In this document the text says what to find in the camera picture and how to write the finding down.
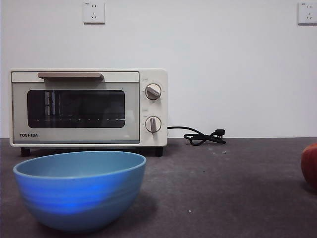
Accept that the red apple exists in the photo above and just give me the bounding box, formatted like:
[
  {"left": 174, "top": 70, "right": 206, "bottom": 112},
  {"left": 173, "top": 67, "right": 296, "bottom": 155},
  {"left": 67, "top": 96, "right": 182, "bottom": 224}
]
[{"left": 301, "top": 143, "right": 317, "bottom": 193}]

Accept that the metal wire oven rack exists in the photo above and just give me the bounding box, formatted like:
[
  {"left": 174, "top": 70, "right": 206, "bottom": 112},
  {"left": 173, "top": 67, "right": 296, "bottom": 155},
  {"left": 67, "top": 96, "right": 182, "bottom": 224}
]
[{"left": 33, "top": 118, "right": 125, "bottom": 122}]

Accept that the cream oven knob slanted pointer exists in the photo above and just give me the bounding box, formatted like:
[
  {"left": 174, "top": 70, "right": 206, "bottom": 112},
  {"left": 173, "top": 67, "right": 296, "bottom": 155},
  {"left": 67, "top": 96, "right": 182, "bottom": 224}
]
[{"left": 144, "top": 83, "right": 163, "bottom": 101}]

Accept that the black oven power cable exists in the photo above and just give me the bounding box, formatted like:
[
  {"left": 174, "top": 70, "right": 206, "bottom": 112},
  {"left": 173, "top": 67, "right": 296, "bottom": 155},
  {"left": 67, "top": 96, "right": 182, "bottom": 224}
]
[{"left": 167, "top": 125, "right": 227, "bottom": 146}]

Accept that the cream oven knob upright pointer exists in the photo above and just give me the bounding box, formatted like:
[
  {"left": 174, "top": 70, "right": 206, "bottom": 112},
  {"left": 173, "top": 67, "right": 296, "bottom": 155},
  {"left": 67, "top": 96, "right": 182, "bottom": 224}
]
[{"left": 144, "top": 116, "right": 162, "bottom": 136}]

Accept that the blue bowl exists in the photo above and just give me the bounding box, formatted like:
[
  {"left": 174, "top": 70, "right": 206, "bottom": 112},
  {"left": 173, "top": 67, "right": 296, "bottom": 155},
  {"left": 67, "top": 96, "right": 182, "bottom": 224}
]
[{"left": 12, "top": 151, "right": 147, "bottom": 233}]

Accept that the white wall socket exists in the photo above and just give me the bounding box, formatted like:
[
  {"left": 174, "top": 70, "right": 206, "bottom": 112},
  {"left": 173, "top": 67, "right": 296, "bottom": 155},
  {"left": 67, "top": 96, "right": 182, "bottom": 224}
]
[
  {"left": 297, "top": 1, "right": 317, "bottom": 25},
  {"left": 83, "top": 1, "right": 106, "bottom": 25}
]

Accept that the oven door with beige handle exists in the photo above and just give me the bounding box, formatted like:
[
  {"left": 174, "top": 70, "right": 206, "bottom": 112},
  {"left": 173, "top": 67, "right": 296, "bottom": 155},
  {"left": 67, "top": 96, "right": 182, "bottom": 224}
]
[{"left": 11, "top": 71, "right": 141, "bottom": 145}]

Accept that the cream Toshiba toaster oven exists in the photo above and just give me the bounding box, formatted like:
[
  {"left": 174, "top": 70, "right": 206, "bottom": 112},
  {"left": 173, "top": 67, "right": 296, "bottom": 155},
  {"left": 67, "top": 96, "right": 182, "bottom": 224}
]
[{"left": 9, "top": 68, "right": 168, "bottom": 157}]

